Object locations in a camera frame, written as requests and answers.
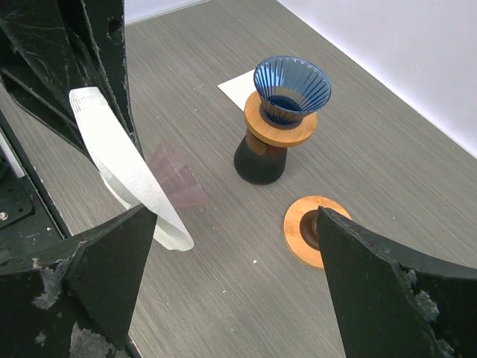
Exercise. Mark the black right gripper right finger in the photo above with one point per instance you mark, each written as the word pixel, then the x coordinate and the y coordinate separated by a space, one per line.
pixel 391 300

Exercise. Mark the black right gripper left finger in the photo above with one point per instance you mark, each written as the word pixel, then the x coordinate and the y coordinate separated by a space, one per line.
pixel 76 298

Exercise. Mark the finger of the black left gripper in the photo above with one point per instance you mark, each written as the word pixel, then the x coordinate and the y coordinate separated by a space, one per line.
pixel 38 66
pixel 105 25

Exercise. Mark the white paper coffee filter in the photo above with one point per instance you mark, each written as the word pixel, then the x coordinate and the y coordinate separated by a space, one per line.
pixel 123 168

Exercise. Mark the blue glass dripper cone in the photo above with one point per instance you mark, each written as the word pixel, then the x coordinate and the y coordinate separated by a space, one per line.
pixel 290 88

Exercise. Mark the bamboo dripper ring holder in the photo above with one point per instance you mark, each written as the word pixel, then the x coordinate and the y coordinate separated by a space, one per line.
pixel 259 125

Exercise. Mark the pink clear plastic dripper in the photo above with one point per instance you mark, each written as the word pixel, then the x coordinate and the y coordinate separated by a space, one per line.
pixel 178 181

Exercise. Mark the black cup with red lid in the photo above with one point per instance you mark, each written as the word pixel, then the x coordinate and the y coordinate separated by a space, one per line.
pixel 258 162

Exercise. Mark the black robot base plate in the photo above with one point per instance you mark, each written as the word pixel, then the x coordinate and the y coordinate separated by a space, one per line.
pixel 30 221

